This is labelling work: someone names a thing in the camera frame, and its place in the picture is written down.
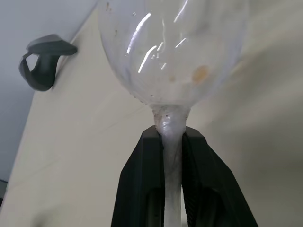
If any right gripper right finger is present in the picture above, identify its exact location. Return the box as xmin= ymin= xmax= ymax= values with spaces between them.
xmin=180 ymin=129 xmax=260 ymax=227

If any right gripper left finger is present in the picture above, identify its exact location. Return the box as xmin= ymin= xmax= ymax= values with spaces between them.
xmin=111 ymin=126 xmax=165 ymax=227

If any clear wine glass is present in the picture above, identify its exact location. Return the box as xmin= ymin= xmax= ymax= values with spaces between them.
xmin=97 ymin=0 xmax=249 ymax=227

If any grey curved plastic object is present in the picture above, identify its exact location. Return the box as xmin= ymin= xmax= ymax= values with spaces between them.
xmin=18 ymin=34 xmax=78 ymax=92

